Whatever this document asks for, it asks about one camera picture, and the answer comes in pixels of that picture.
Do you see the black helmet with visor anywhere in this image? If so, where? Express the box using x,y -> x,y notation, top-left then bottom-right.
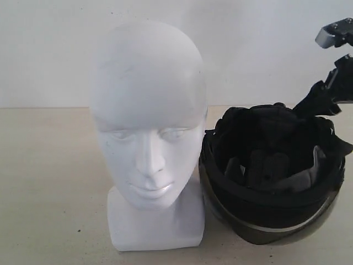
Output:
199,81 -> 352,245

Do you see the white mannequin head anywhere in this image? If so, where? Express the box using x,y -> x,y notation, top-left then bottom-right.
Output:
90,21 -> 208,252

